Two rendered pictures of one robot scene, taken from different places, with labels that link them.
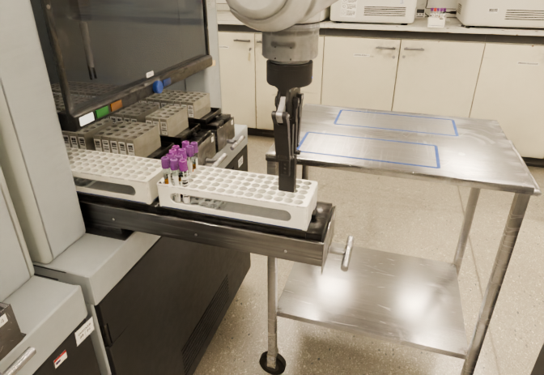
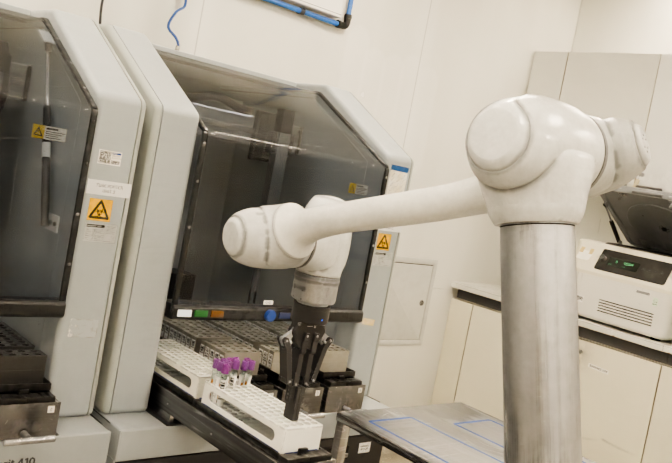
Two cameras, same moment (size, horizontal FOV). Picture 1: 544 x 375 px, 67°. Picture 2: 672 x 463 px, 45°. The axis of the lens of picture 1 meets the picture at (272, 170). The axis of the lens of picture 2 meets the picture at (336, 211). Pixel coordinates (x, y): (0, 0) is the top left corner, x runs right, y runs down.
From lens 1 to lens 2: 1.11 m
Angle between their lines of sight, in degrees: 38
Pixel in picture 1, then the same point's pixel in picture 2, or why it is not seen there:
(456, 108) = not seen: outside the picture
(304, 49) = (312, 294)
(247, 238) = (240, 447)
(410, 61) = not seen: outside the picture
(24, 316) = (65, 428)
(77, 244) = (133, 414)
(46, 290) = (89, 424)
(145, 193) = (196, 387)
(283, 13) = (241, 255)
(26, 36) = (166, 242)
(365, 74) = not seen: outside the picture
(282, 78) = (295, 313)
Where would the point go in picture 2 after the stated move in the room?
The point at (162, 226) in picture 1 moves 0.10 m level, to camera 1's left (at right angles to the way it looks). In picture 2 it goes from (193, 419) to (160, 405)
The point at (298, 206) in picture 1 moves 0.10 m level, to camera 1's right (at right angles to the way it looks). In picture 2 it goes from (280, 426) to (323, 444)
